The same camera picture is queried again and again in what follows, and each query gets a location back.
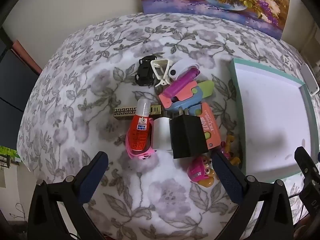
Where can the white wristband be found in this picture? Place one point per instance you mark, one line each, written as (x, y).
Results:
(181, 66)

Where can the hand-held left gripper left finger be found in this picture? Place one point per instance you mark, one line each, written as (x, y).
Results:
(92, 180)

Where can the red liquid bottle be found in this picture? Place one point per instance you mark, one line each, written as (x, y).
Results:
(140, 135)

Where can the reddish brown board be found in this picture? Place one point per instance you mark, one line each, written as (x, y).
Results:
(27, 55)

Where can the white charger plug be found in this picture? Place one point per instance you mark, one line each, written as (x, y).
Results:
(161, 132)

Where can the gold patterned lighter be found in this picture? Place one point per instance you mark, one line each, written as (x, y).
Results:
(122, 112)

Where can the white oblong device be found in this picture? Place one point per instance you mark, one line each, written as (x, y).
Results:
(308, 80)

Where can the teal-rimmed white tray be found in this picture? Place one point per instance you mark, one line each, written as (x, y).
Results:
(270, 120)

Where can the black charger plug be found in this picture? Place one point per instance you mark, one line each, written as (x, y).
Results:
(187, 135)

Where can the cream triangular clip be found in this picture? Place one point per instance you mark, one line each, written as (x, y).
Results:
(162, 80)

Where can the pink wristwatch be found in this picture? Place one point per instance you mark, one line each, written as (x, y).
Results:
(130, 150)

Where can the purple plastic tube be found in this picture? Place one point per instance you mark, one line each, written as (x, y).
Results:
(178, 85)

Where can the pink puppy toy figure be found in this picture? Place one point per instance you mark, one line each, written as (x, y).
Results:
(200, 172)

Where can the pink blue green toy knife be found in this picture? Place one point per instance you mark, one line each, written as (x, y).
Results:
(186, 92)

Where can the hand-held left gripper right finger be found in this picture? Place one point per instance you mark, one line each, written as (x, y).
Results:
(228, 177)

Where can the black toy car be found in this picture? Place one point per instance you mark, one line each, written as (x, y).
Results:
(145, 71)

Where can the dark blue cabinet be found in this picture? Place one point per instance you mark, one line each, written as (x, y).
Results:
(15, 85)

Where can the grey floral blanket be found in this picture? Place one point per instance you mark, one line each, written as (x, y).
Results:
(87, 67)

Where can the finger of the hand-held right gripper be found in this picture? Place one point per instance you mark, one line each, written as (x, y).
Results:
(303, 160)

